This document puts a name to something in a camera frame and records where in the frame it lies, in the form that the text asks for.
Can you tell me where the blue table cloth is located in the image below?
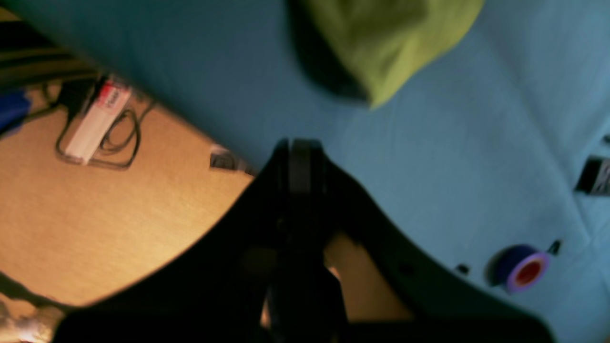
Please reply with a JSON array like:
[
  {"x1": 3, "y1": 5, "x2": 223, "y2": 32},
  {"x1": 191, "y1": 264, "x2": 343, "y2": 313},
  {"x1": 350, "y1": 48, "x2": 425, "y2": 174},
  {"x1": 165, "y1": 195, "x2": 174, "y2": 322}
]
[{"x1": 7, "y1": 0, "x2": 610, "y2": 343}]

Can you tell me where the black cable loop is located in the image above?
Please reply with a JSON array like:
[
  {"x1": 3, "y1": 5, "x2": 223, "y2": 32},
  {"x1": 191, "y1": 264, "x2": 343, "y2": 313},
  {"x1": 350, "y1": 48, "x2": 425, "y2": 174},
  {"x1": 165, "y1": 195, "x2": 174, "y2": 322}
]
[{"x1": 55, "y1": 83, "x2": 155, "y2": 170}]

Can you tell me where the olive green t-shirt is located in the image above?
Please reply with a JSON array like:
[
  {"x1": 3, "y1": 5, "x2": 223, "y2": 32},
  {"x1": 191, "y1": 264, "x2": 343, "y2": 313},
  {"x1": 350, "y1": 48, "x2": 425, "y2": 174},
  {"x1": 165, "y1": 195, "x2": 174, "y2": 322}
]
[{"x1": 286, "y1": 0, "x2": 485, "y2": 109}]

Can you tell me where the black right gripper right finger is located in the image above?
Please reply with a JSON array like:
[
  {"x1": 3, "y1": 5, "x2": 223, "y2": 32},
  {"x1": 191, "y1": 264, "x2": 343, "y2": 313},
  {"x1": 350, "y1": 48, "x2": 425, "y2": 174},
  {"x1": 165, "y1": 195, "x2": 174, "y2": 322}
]
[{"x1": 274, "y1": 140, "x2": 554, "y2": 343}]

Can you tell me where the purple tape roll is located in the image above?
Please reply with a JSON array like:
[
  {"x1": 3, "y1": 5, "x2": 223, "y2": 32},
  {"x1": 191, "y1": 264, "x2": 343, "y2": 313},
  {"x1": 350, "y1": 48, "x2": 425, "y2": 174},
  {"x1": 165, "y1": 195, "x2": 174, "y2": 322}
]
[{"x1": 491, "y1": 244, "x2": 550, "y2": 293}]

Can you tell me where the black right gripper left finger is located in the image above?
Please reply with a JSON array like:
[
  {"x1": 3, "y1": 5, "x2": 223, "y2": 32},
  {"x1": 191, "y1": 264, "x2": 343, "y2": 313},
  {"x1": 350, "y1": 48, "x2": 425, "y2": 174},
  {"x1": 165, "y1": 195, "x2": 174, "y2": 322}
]
[{"x1": 53, "y1": 140, "x2": 288, "y2": 343}]

